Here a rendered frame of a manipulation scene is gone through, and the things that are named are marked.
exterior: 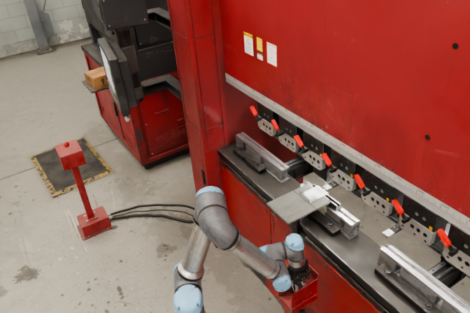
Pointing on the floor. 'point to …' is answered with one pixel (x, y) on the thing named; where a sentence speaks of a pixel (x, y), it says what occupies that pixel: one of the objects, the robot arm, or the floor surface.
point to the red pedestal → (73, 161)
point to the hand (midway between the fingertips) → (295, 291)
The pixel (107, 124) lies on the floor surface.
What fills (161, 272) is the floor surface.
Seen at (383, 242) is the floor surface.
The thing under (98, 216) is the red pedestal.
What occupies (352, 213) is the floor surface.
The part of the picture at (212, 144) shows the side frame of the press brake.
